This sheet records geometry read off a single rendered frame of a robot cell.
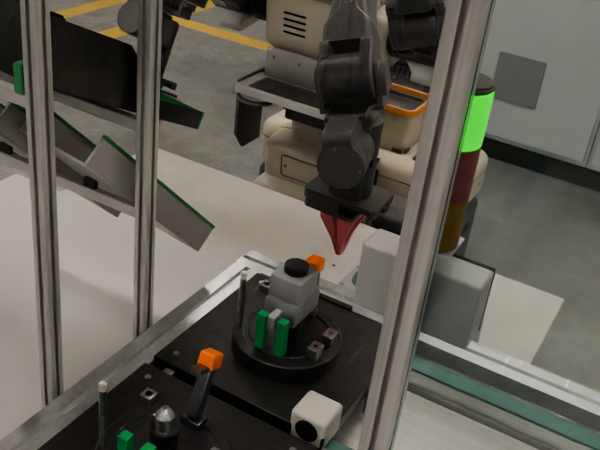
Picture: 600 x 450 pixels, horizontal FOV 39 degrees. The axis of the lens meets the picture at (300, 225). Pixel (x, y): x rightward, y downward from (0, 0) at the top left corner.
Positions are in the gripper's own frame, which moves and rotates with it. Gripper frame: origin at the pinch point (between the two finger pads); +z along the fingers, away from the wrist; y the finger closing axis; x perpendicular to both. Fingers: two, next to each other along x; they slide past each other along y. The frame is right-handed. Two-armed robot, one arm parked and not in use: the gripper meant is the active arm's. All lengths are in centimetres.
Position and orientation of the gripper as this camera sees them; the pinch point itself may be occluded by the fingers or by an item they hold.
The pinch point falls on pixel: (340, 247)
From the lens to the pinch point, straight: 113.7
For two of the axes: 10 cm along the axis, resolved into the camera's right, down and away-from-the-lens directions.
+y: 8.7, 3.4, -3.7
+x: 4.9, -4.2, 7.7
